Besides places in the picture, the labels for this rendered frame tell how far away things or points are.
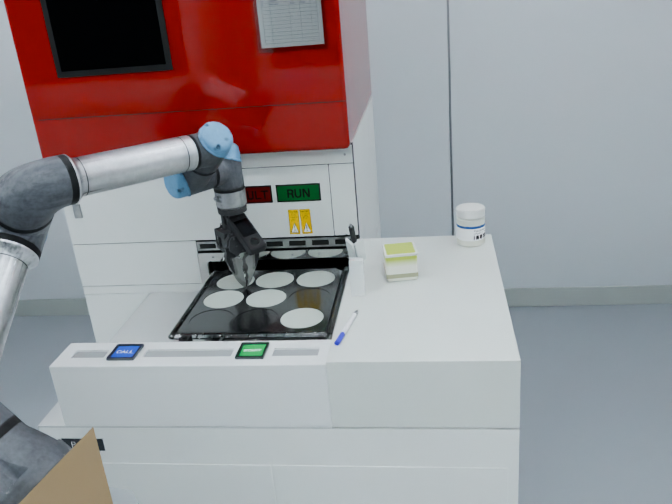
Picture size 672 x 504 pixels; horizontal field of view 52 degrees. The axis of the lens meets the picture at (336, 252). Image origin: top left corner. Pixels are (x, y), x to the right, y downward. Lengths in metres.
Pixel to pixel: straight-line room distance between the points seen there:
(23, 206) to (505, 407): 0.94
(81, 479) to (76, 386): 0.34
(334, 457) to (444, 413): 0.24
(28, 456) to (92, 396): 0.37
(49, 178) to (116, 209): 0.66
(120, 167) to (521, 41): 2.20
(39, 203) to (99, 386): 0.38
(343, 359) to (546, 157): 2.22
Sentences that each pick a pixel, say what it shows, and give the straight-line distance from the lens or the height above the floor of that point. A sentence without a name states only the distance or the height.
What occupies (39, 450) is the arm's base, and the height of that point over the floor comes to 1.01.
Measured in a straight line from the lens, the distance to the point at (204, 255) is 1.94.
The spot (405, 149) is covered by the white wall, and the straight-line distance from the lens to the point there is 3.30.
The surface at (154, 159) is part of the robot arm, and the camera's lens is 1.44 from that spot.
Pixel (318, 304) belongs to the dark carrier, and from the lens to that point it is 1.65.
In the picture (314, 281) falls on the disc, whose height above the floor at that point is 0.90.
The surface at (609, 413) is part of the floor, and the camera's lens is 2.88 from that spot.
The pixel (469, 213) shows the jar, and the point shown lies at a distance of 1.73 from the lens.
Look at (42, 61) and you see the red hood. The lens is 1.92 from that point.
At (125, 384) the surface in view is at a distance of 1.44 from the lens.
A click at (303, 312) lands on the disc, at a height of 0.90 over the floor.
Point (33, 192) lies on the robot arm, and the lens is 1.35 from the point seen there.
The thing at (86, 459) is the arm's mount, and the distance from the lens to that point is 1.19.
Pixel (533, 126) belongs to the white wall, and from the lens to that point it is 3.31.
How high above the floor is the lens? 1.63
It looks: 22 degrees down
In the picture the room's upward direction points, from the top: 5 degrees counter-clockwise
